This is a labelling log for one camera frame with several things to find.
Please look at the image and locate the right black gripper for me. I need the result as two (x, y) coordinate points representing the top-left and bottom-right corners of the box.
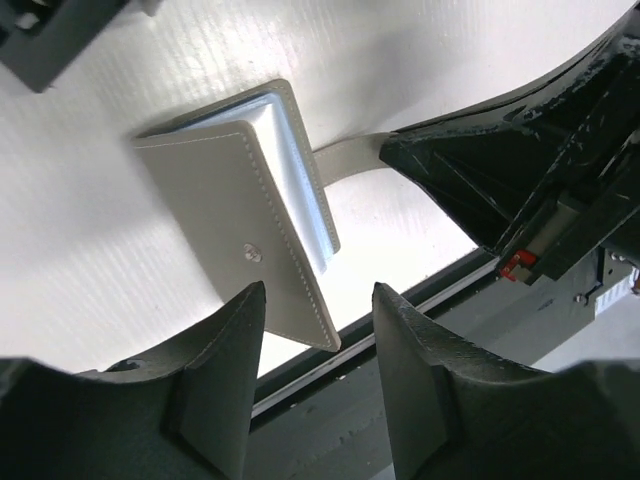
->
(379, 29), (639, 285)

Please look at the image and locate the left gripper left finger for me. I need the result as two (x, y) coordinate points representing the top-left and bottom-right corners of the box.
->
(1, 282), (265, 479)

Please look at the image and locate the grey leather card holder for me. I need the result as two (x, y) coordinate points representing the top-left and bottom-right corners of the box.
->
(132, 79), (385, 352)

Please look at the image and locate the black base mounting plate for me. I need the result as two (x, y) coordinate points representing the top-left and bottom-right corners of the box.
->
(247, 244), (640, 480)

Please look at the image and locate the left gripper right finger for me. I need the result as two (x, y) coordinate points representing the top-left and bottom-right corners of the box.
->
(372, 283), (639, 479)

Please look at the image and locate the black plastic card box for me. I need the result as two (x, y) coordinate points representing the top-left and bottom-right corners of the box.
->
(1, 0), (162, 96)

